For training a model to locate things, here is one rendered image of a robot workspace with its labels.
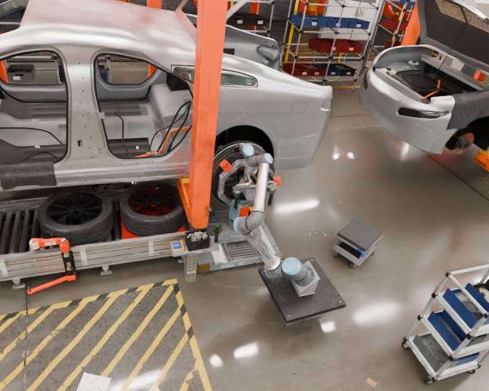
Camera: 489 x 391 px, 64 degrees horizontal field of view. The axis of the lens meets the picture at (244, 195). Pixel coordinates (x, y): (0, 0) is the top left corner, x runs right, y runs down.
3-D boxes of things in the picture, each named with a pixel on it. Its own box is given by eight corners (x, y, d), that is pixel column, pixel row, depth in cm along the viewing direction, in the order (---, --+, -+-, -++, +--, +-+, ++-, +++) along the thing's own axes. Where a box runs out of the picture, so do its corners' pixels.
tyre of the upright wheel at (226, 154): (211, 137, 366) (200, 194, 403) (218, 150, 349) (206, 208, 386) (274, 140, 392) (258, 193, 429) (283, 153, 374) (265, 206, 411)
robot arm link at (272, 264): (286, 281, 339) (244, 225, 301) (270, 282, 350) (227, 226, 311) (291, 267, 349) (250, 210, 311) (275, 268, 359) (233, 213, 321)
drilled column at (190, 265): (193, 273, 389) (195, 243, 364) (195, 281, 382) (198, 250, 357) (183, 275, 386) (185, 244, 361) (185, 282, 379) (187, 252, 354)
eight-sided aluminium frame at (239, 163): (265, 201, 404) (275, 156, 371) (268, 205, 399) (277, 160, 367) (215, 206, 386) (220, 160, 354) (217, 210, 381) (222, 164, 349)
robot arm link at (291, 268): (306, 280, 332) (296, 272, 321) (288, 280, 342) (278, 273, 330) (307, 263, 339) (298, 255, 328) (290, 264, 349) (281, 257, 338)
